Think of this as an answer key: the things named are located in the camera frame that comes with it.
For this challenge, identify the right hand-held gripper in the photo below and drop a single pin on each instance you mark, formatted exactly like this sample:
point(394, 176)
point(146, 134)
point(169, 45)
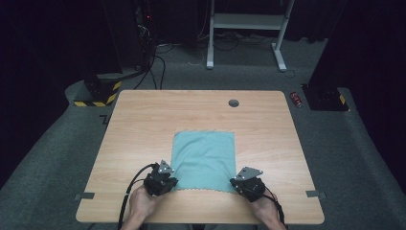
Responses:
point(250, 187)

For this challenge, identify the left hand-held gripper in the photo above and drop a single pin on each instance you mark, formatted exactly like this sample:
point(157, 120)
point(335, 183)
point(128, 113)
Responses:
point(158, 182)

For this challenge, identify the teal cloth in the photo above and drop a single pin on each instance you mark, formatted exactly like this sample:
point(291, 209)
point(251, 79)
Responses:
point(204, 156)

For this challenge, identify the person's left hand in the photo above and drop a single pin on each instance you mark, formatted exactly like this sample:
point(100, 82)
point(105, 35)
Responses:
point(142, 204)

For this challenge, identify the person's right hand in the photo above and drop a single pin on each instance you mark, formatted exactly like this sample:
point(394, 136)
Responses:
point(266, 209)

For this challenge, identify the grey tape strip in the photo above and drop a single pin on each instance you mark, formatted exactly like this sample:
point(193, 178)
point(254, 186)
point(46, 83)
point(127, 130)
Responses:
point(84, 195)
point(315, 194)

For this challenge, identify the red can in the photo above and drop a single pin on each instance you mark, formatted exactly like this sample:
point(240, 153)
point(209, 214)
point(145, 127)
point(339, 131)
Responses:
point(296, 99)

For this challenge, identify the black yellow striped stand base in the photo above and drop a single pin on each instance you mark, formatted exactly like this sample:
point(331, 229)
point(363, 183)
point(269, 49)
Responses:
point(102, 92)

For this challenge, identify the dark equipment rack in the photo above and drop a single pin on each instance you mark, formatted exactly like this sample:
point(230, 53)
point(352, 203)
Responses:
point(145, 32)

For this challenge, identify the white metal stand frame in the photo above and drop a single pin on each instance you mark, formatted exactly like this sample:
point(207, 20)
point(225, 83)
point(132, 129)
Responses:
point(245, 21)

